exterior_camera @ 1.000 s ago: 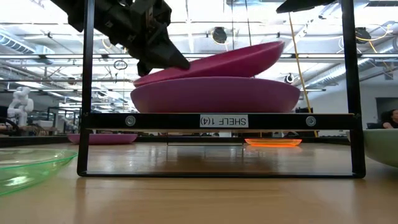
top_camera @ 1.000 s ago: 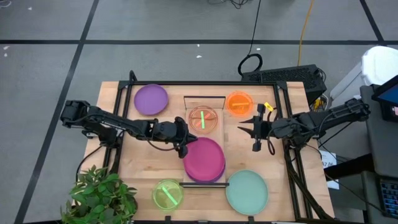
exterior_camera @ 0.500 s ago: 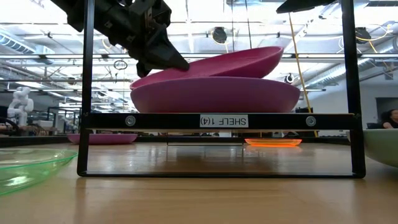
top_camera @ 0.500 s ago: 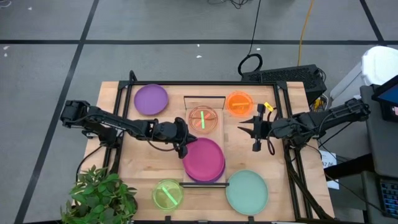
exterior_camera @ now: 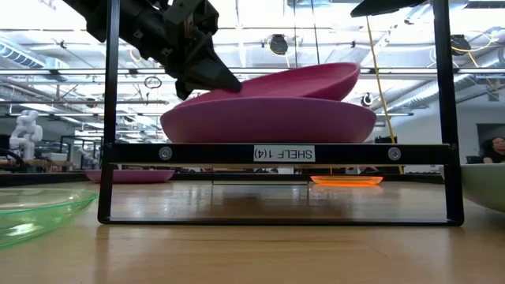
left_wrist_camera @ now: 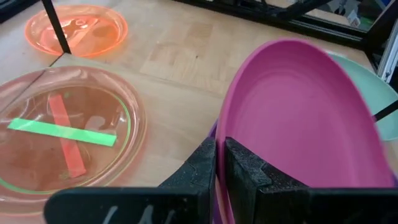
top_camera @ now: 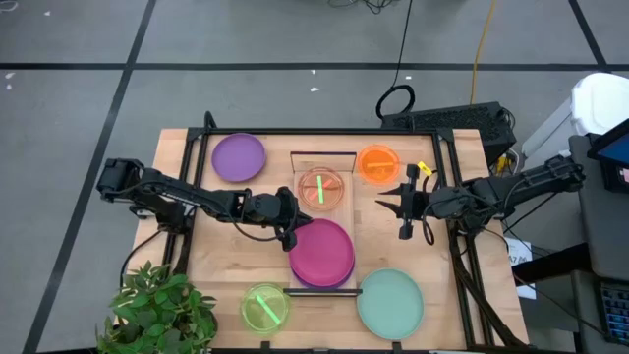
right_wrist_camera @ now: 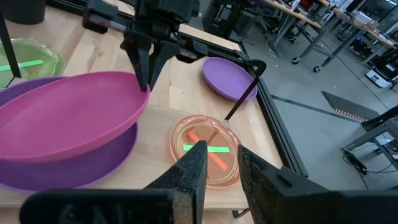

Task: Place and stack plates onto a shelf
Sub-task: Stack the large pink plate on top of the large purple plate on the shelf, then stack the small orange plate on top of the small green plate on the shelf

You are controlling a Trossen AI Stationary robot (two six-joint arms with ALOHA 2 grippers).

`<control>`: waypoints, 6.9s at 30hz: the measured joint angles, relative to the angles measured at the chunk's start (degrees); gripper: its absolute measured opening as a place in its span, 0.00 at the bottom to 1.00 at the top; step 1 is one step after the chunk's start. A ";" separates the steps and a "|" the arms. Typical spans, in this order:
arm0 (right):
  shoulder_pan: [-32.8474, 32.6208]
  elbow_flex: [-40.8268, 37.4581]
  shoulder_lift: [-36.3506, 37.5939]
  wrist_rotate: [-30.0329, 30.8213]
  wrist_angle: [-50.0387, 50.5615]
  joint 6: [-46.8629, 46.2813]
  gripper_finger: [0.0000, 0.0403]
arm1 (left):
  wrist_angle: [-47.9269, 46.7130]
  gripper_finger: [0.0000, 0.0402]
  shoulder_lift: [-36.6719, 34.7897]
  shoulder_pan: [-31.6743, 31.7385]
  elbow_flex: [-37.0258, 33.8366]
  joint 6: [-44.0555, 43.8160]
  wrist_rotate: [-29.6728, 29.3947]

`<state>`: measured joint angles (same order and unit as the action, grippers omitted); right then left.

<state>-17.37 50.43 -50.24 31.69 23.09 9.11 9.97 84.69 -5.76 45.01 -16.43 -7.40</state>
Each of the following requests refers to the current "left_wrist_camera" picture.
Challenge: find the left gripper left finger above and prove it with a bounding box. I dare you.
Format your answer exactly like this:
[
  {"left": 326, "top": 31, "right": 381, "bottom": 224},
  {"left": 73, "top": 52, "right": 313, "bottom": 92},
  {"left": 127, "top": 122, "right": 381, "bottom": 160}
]
[{"left": 43, "top": 136, "right": 218, "bottom": 224}]

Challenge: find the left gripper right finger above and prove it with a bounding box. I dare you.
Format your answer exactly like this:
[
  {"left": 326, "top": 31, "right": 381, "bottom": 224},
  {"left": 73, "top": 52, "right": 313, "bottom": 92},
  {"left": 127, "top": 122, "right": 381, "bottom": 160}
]
[{"left": 224, "top": 137, "right": 398, "bottom": 224}]

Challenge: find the orange transparent plastic plate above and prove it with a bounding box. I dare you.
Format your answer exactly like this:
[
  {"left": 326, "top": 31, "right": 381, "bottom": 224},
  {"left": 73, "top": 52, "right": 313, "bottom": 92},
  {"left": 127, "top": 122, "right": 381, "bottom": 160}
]
[{"left": 24, "top": 4, "right": 129, "bottom": 59}]

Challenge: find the mint green opaque plate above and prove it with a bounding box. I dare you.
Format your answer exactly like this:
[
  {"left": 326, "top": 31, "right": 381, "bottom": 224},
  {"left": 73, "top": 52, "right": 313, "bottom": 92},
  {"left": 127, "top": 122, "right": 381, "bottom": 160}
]
[{"left": 326, "top": 52, "right": 398, "bottom": 142}]

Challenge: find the black metal wooden shelf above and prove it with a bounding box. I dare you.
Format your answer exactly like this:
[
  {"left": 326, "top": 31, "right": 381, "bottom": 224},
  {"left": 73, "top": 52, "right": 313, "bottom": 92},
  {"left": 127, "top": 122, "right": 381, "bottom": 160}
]
[{"left": 0, "top": 0, "right": 398, "bottom": 224}]

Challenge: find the red transparent plastic plate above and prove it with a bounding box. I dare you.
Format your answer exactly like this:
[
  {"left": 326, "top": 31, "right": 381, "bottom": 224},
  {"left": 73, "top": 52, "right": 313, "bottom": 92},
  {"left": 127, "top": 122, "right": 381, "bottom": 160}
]
[{"left": 0, "top": 65, "right": 147, "bottom": 216}]

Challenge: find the pink opaque plastic plate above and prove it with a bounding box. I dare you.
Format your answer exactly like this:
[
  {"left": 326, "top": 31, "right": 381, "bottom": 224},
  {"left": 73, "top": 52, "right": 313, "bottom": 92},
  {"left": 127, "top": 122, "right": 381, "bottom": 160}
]
[{"left": 214, "top": 37, "right": 397, "bottom": 224}]

